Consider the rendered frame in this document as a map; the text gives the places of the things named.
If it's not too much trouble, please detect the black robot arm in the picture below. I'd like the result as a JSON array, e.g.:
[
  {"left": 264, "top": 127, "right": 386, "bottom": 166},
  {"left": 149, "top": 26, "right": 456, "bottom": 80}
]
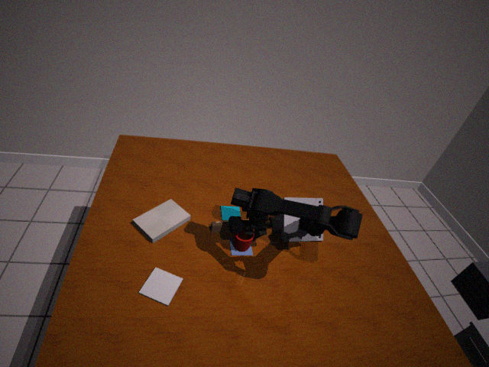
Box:
[{"left": 231, "top": 188, "right": 362, "bottom": 240}]

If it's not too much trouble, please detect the white flat square pad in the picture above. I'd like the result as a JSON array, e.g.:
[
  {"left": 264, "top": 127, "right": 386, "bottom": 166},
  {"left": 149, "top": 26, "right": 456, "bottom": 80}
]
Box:
[{"left": 138, "top": 267, "right": 183, "bottom": 307}]

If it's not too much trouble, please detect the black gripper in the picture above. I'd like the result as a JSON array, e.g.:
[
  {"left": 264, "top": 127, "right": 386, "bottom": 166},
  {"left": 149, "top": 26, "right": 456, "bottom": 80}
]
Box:
[{"left": 228, "top": 215, "right": 283, "bottom": 241}]

